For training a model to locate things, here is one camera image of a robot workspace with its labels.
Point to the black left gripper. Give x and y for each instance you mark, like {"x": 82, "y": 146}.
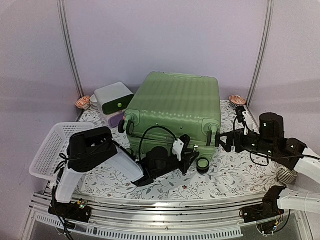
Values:
{"x": 186, "y": 158}

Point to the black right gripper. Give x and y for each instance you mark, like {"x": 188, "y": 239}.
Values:
{"x": 237, "y": 135}

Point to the green hard-shell suitcase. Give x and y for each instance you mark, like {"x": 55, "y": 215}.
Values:
{"x": 169, "y": 105}

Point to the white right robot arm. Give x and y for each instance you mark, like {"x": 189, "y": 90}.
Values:
{"x": 293, "y": 154}

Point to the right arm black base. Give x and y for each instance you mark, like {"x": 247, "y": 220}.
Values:
{"x": 267, "y": 209}

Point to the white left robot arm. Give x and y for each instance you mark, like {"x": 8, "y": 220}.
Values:
{"x": 91, "y": 148}

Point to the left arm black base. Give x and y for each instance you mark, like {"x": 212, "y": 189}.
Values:
{"x": 76, "y": 211}

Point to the floral white table mat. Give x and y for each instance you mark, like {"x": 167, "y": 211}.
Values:
{"x": 229, "y": 175}

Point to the white ribbed round object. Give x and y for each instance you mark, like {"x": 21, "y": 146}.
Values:
{"x": 286, "y": 176}

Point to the purple drawer box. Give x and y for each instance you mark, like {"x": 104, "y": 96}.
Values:
{"x": 114, "y": 119}

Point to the white green drawer box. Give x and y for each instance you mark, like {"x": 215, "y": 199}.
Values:
{"x": 113, "y": 98}

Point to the white perforated plastic basket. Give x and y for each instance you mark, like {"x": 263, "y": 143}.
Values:
{"x": 57, "y": 141}

